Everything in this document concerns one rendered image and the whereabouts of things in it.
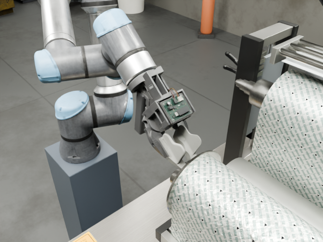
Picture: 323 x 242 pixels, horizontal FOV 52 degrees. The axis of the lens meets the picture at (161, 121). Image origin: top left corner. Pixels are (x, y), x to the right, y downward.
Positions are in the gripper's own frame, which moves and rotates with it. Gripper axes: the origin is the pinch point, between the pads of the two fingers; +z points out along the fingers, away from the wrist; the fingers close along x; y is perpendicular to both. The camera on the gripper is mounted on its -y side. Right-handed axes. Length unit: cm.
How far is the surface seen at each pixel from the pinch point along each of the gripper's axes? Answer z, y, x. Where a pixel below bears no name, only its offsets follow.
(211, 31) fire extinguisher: -117, -248, 293
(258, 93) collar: -5.6, 8.0, 20.0
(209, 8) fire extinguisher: -138, -224, 287
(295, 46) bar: -9.8, 18.0, 25.3
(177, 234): 10.2, -2.6, -8.4
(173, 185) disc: 1.2, 5.7, -8.1
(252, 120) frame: -0.6, -7.1, 29.3
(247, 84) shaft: -8.7, 5.0, 21.8
